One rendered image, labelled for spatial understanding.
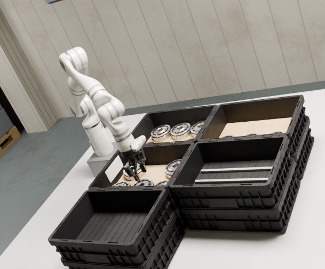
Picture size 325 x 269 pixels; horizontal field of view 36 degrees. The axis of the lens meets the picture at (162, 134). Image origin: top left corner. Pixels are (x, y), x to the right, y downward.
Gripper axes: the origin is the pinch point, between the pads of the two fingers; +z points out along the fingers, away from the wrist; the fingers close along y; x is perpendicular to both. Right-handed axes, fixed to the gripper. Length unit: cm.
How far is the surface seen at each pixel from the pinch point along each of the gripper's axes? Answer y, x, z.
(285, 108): -46, 51, 2
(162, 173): -8.9, 3.6, 7.3
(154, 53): -229, -123, 40
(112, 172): -3.7, -18.0, 1.9
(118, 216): 18.4, -4.6, 7.4
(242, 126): -42, 31, 7
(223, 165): -13.0, 31.2, 7.3
